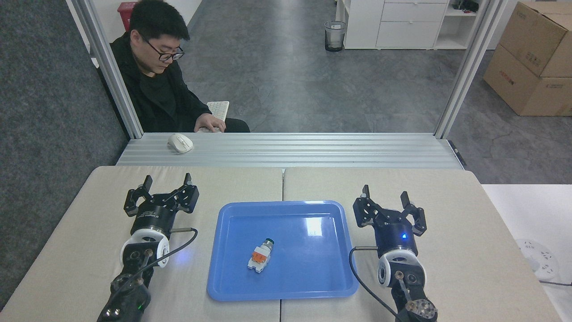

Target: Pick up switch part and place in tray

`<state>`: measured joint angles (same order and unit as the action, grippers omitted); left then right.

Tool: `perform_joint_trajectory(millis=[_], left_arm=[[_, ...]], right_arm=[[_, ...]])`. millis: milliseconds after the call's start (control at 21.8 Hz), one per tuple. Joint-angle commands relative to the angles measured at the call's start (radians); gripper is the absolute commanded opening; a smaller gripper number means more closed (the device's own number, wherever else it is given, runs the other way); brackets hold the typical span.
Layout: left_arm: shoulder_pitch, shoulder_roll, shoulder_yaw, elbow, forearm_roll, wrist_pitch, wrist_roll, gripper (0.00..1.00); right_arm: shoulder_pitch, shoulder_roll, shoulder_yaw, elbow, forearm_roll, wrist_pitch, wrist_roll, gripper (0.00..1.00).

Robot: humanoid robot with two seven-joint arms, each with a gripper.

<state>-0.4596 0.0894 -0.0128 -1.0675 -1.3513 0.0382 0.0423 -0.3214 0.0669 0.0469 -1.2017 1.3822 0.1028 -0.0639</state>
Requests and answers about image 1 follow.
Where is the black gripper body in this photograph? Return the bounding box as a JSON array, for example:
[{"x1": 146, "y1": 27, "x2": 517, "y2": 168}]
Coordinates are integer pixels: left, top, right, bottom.
[
  {"x1": 130, "y1": 206, "x2": 180, "y2": 233},
  {"x1": 374, "y1": 222, "x2": 419, "y2": 258}
]

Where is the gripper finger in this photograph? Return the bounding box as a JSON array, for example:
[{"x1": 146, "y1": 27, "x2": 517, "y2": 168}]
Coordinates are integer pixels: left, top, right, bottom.
[
  {"x1": 353, "y1": 185, "x2": 390, "y2": 229},
  {"x1": 124, "y1": 175, "x2": 158, "y2": 218},
  {"x1": 397, "y1": 191, "x2": 427, "y2": 237},
  {"x1": 157, "y1": 173, "x2": 200, "y2": 214}
]

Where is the white orange switch part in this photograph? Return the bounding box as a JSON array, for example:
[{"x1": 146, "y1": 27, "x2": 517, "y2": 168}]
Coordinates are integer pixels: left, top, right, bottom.
[{"x1": 247, "y1": 238, "x2": 275, "y2": 273}]

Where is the blue plastic tray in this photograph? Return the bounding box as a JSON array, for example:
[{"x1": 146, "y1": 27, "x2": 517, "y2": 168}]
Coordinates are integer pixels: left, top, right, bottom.
[{"x1": 206, "y1": 200, "x2": 359, "y2": 301}]

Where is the person's left hand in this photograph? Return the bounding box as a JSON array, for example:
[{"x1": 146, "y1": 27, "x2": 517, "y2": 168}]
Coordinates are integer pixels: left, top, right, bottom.
[{"x1": 194, "y1": 113, "x2": 227, "y2": 133}]

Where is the white computer mouse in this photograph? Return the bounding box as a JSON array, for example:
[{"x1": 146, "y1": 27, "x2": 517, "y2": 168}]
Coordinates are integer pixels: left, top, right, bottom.
[{"x1": 167, "y1": 133, "x2": 194, "y2": 154}]

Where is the ribbed aluminium platform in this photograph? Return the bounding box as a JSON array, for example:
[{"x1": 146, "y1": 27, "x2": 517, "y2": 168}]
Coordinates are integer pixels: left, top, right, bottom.
[{"x1": 116, "y1": 132, "x2": 465, "y2": 169}]

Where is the white keyboard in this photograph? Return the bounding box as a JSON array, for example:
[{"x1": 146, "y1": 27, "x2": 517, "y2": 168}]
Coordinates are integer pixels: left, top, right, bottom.
[{"x1": 199, "y1": 101, "x2": 230, "y2": 133}]

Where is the person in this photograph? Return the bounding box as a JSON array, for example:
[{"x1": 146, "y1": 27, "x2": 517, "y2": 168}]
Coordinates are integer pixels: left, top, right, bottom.
[{"x1": 109, "y1": 0, "x2": 251, "y2": 133}]

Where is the white round power strip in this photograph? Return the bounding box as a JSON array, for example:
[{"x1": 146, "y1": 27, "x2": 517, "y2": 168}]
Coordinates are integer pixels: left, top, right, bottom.
[{"x1": 515, "y1": 238, "x2": 560, "y2": 281}]

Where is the large cardboard box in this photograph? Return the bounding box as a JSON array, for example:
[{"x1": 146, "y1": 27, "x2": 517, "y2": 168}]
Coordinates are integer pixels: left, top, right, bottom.
[{"x1": 483, "y1": 45, "x2": 572, "y2": 117}]

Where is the white cabinet with drawers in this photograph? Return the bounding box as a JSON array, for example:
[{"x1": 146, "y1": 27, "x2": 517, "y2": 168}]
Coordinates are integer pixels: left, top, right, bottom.
[{"x1": 335, "y1": 0, "x2": 481, "y2": 51}]

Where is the red fire equipment box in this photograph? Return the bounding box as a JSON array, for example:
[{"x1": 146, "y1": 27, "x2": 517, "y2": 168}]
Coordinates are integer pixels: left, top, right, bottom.
[{"x1": 117, "y1": 2, "x2": 139, "y2": 32}]

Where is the small cardboard box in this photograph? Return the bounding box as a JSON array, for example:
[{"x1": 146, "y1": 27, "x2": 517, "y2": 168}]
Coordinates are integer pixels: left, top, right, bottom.
[{"x1": 498, "y1": 1, "x2": 572, "y2": 79}]

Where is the black platform corner bracket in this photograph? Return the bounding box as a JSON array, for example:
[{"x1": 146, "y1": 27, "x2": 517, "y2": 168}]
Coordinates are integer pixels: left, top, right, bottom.
[{"x1": 448, "y1": 140, "x2": 467, "y2": 167}]

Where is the silver aluminium post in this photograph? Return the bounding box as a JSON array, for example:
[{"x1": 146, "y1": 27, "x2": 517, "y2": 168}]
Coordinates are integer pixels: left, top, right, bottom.
[
  {"x1": 434, "y1": 0, "x2": 508, "y2": 139},
  {"x1": 71, "y1": 0, "x2": 144, "y2": 139}
]

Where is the grey wire trash bin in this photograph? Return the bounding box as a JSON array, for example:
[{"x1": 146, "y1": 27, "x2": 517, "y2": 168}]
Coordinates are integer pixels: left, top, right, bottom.
[{"x1": 324, "y1": 21, "x2": 348, "y2": 52}]

